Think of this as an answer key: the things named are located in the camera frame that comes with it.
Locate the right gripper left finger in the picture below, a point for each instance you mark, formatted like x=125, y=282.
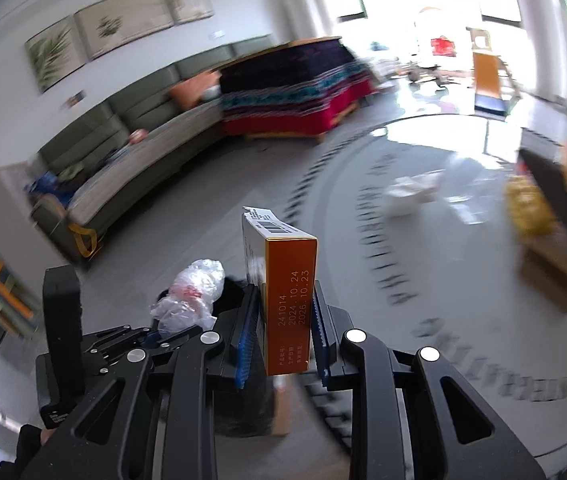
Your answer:
x=152, y=416

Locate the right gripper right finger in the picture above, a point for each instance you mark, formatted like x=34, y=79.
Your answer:
x=412, y=412

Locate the white plastic bag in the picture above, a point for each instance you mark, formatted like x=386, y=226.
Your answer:
x=189, y=300

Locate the orange white cardboard box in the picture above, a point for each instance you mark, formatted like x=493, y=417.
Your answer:
x=281, y=261

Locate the crumpled white paper trash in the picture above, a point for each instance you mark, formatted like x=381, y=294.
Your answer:
x=406, y=194

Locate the colourful bookshelf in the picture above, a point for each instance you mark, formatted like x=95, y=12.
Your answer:
x=18, y=307

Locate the round grey printed rug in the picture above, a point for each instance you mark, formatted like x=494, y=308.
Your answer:
x=448, y=274

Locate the white side cabinet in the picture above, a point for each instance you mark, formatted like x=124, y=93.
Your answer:
x=24, y=248

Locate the green curved sofa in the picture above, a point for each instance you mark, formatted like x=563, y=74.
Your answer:
x=112, y=157

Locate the brown cardboard box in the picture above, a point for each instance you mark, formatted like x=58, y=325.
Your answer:
x=544, y=265

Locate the yellow snack bag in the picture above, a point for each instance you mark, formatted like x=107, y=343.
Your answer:
x=528, y=209

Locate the orange cushion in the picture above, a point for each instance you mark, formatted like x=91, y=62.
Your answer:
x=186, y=94

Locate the orange children slide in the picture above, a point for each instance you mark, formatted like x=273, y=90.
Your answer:
x=495, y=89

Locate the bed with patterned blanket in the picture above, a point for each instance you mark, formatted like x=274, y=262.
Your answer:
x=303, y=88

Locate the red toy seat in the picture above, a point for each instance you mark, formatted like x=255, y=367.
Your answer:
x=442, y=46

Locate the white floor air conditioner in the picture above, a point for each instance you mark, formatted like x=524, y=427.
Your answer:
x=305, y=19

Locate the left botanical wall painting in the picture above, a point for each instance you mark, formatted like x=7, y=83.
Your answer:
x=55, y=53

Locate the middle botanical wall painting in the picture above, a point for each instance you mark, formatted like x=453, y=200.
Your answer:
x=110, y=24

